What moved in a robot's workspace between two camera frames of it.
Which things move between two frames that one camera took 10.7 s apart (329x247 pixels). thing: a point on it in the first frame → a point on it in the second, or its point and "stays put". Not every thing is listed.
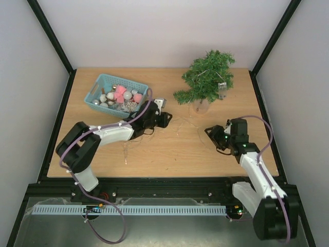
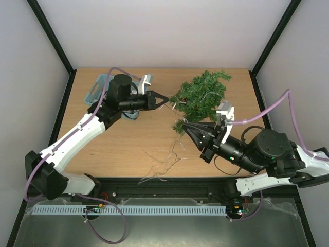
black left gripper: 165,122 → 150,100
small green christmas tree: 203,77 → 197,100
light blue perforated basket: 103,83 stays put
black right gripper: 217,136 → 212,141
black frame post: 40,15 stays put
